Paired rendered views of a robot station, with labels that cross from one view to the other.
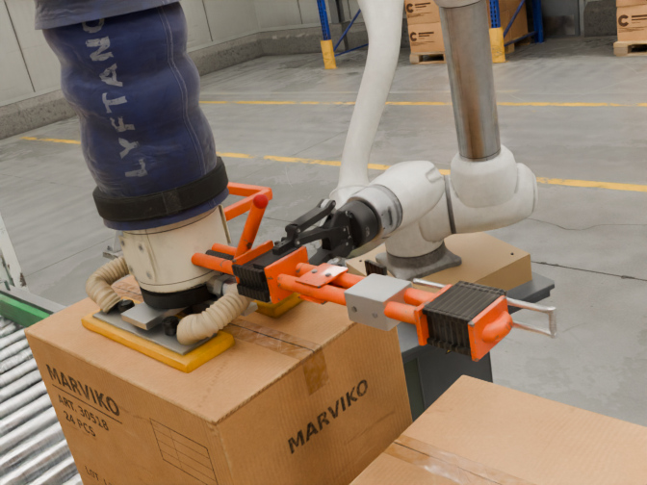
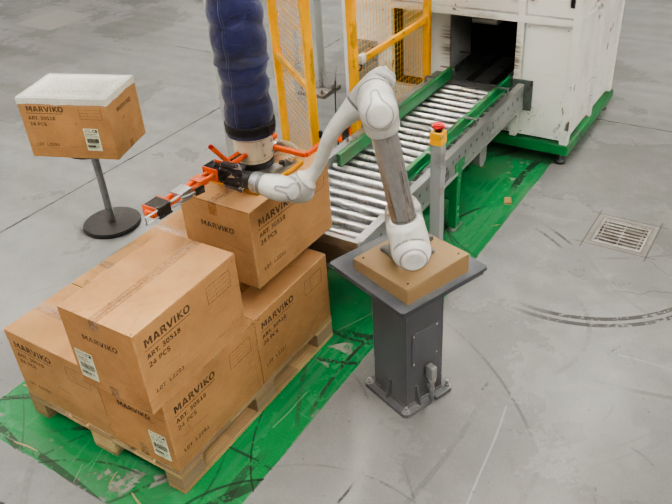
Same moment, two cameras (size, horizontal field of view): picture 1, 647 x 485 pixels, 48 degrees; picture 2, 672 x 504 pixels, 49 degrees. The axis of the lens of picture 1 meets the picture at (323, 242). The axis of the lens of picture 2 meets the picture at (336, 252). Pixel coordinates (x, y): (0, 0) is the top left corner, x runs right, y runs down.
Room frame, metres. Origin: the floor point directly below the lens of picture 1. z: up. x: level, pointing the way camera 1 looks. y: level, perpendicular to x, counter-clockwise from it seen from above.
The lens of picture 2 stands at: (0.93, -2.75, 2.63)
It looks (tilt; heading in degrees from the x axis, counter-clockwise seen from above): 34 degrees down; 78
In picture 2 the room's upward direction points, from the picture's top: 4 degrees counter-clockwise
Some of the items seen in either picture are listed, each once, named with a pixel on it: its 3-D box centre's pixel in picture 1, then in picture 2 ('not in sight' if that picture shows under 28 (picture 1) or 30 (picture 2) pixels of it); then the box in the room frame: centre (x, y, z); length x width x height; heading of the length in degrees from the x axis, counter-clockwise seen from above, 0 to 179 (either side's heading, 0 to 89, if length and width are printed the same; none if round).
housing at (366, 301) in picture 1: (379, 301); (181, 193); (0.87, -0.06, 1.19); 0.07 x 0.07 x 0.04; 42
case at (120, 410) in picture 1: (221, 403); (260, 210); (1.21, 0.25, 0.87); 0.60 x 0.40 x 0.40; 43
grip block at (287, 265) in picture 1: (271, 270); (216, 170); (1.03, 0.09, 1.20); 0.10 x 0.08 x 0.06; 132
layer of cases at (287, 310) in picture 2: not in sight; (179, 321); (0.73, 0.21, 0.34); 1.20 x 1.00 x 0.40; 44
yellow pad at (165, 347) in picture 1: (150, 322); not in sight; (1.15, 0.32, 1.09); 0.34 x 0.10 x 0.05; 42
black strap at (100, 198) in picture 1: (163, 185); (250, 123); (1.22, 0.25, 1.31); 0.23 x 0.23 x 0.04
